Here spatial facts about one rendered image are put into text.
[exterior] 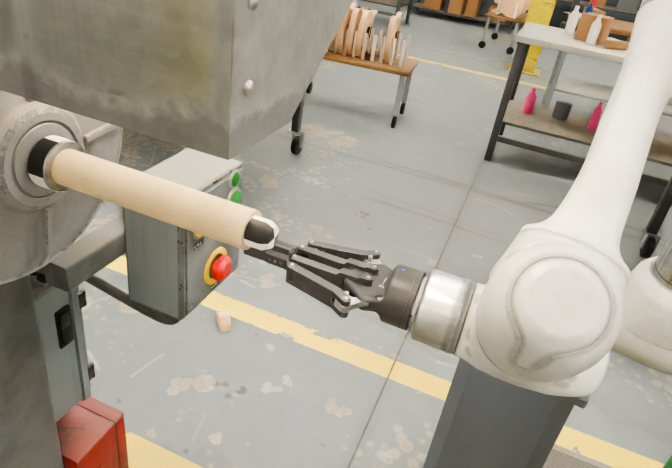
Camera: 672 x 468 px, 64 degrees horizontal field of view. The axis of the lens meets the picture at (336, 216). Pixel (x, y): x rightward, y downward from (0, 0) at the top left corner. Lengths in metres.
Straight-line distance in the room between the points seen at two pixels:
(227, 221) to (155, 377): 1.64
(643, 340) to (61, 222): 0.98
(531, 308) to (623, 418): 1.93
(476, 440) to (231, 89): 1.26
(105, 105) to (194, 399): 1.76
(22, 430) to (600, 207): 0.82
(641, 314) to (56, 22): 1.05
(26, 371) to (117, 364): 1.20
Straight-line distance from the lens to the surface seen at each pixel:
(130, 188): 0.46
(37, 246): 0.58
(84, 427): 1.12
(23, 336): 0.86
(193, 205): 0.43
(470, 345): 0.63
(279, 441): 1.85
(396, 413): 1.99
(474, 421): 1.36
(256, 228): 0.41
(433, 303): 0.63
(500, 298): 0.46
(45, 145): 0.51
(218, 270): 0.83
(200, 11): 0.20
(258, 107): 0.22
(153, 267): 0.81
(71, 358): 1.02
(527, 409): 1.29
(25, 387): 0.92
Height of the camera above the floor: 1.47
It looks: 30 degrees down
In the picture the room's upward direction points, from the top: 9 degrees clockwise
